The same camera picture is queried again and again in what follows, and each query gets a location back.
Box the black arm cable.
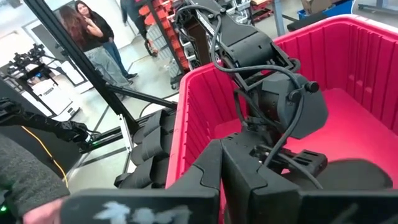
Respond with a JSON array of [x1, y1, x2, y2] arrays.
[[174, 4, 324, 190]]

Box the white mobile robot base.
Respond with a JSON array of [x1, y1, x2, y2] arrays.
[[30, 77, 81, 121]]

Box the black slide sandal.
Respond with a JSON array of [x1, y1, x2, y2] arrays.
[[281, 157, 394, 191], [129, 124, 174, 166], [141, 108, 178, 139], [113, 155, 171, 190]]

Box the red plastic bin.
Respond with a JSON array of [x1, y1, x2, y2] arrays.
[[165, 14, 398, 191]]

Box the person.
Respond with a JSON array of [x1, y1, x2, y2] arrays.
[[0, 133, 71, 224], [73, 0, 140, 81], [119, 0, 160, 57]]

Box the black robot arms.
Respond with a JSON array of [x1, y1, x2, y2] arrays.
[[6, 42, 57, 82]]

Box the person's left hand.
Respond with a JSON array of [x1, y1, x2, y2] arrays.
[[22, 197, 68, 224]]

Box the grey table leg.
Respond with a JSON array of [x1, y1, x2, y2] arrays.
[[272, 0, 287, 37]]

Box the black bar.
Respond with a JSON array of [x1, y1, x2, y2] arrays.
[[285, 11, 330, 32]]

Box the silver metal bracket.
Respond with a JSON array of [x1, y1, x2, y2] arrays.
[[117, 113, 135, 154]]

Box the two standing women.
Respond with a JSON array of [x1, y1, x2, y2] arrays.
[[58, 4, 133, 91]]

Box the black aluminium side frame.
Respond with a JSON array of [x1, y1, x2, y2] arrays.
[[23, 0, 178, 175]]

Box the cardboard box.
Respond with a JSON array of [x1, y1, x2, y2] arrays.
[[300, 0, 336, 15]]

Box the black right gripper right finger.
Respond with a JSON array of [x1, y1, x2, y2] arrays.
[[221, 139, 398, 224]]

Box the thin yellow cable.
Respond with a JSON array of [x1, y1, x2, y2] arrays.
[[20, 125, 70, 189]]

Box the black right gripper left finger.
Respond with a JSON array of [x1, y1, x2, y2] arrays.
[[60, 138, 223, 224]]

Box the blue plastic bin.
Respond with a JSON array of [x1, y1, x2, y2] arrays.
[[297, 0, 356, 21]]

